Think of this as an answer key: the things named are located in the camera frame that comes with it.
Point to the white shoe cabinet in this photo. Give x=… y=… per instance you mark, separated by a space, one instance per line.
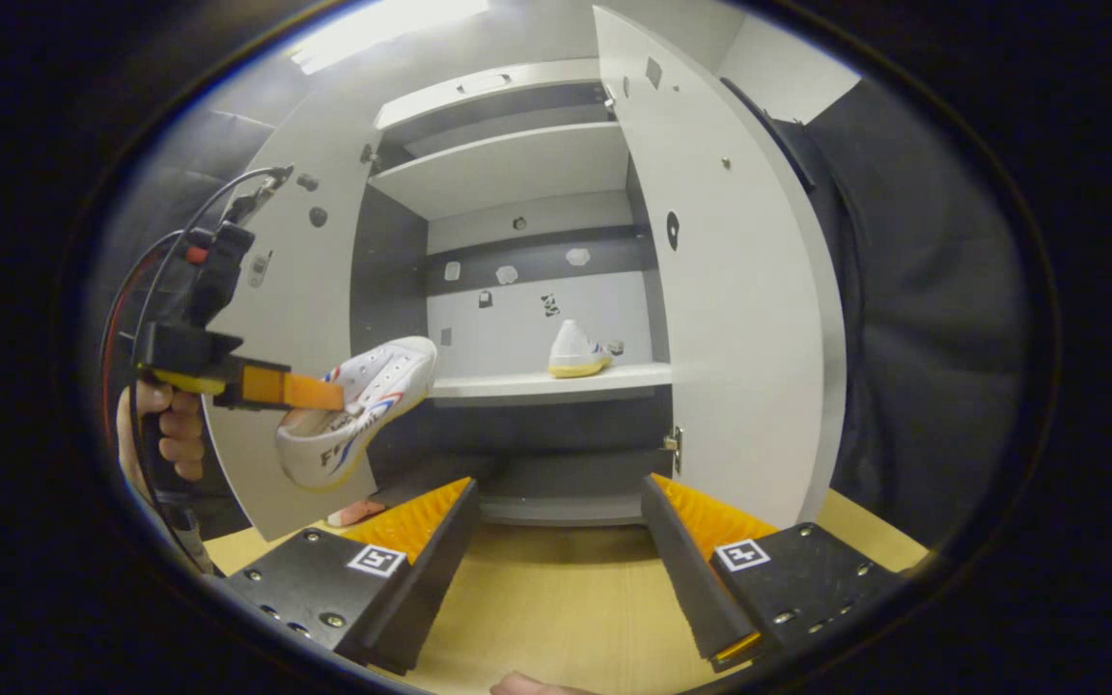
x=517 y=164

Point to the watermelon slice plush toy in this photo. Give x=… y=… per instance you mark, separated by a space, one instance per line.
x=355 y=513

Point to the black backdrop cloth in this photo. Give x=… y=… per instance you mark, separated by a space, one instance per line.
x=932 y=290
x=199 y=164

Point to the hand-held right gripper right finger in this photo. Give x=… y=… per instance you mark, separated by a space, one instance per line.
x=686 y=579

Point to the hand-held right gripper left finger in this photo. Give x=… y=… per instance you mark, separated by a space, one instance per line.
x=435 y=569

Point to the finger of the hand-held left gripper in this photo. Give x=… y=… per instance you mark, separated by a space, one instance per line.
x=295 y=390
x=187 y=381

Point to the white shoe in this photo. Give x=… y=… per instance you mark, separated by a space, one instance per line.
x=575 y=352
x=373 y=386

